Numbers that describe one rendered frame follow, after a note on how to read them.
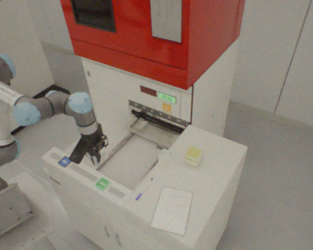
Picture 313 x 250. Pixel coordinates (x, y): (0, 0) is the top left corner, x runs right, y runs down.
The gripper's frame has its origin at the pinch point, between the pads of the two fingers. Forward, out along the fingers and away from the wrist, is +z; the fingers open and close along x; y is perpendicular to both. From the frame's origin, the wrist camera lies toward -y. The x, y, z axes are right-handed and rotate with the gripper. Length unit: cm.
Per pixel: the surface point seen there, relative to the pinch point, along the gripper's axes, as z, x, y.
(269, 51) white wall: 33, -23, 207
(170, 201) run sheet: 13.9, -32.2, 9.3
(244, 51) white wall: 39, 0, 207
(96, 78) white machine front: 5, 55, 59
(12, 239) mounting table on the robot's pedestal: 29, 24, -39
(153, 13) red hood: -47, 2, 53
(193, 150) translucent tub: 7.5, -29.6, 35.7
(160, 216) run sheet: 13.9, -32.2, 0.9
